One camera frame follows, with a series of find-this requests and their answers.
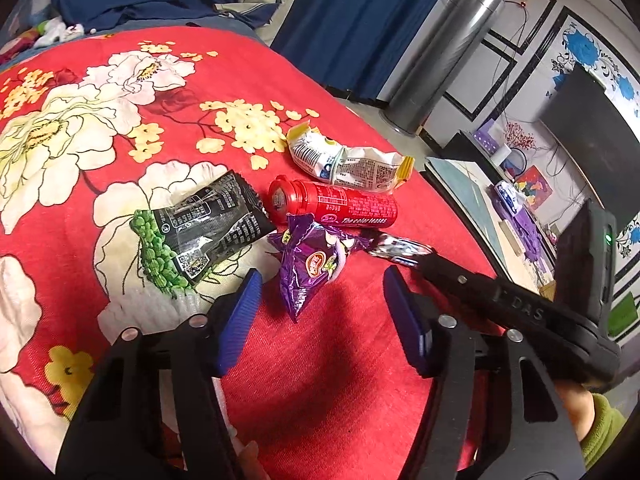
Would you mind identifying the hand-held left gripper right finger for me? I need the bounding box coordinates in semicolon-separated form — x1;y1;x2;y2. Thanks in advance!
382;266;586;480

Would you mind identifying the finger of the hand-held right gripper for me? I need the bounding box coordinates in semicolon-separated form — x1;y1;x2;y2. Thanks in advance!
417;250;506;313

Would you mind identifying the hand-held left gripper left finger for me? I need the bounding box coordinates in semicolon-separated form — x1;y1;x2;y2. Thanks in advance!
55;267;263;480

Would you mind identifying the silver foil wrapper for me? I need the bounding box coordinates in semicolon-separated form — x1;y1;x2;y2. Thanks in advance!
372;232;437;267

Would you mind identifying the purple snack wrapper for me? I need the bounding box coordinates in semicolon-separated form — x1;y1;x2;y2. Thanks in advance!
267;211;382;324

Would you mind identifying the person's right forearm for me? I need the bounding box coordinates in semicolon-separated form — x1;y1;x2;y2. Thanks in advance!
557;382;628;458

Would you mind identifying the person's left hand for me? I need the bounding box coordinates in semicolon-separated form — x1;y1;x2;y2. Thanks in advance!
234;439;259;472

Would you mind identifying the purple backpack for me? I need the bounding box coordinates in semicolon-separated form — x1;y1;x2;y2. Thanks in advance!
509;204;557;263

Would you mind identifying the marble top coffee table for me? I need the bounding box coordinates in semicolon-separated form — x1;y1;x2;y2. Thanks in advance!
424;156;557;297

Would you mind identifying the white tissue pack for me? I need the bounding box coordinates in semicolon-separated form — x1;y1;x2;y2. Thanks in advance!
494;181;522;212

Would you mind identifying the black green snack wrapper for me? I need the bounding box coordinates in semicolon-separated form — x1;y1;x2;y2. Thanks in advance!
131;170;272;292

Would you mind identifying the colourful portrait painting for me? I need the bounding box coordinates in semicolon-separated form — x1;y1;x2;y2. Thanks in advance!
515;165;554;209

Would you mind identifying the red floral blanket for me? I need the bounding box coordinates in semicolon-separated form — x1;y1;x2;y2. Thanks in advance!
0;27;506;480

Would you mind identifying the dark television cabinet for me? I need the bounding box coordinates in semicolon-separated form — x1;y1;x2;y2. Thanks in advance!
441;130;576;241

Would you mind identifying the round blue ornament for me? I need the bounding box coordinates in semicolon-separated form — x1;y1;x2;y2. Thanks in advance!
502;152;527;177

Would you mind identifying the red plastic tube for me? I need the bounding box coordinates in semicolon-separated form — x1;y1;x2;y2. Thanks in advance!
267;175;399;229

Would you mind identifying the purple tissue box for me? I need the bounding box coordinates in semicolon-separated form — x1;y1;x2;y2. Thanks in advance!
472;119;502;157

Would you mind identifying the white crumpled snack wrapper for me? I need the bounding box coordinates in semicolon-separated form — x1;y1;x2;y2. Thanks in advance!
286;122;416;196

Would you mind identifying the silver tower air conditioner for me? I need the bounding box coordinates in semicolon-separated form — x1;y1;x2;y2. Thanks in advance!
382;0;506;137

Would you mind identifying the blue quilt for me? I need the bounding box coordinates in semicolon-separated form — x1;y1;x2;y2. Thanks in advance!
85;2;282;47

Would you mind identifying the white plush toy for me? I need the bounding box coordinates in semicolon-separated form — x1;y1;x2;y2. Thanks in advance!
36;16;84;49

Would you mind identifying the red plush toy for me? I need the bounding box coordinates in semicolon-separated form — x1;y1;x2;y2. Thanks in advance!
0;34;32;58

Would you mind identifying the black wall television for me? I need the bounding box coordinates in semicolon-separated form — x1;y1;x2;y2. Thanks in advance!
539;62;640;235

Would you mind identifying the black wall cable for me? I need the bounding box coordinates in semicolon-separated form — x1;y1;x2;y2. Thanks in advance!
492;0;532;113

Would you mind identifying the blue flower wall decal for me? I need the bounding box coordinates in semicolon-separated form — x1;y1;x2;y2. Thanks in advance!
549;21;640;261

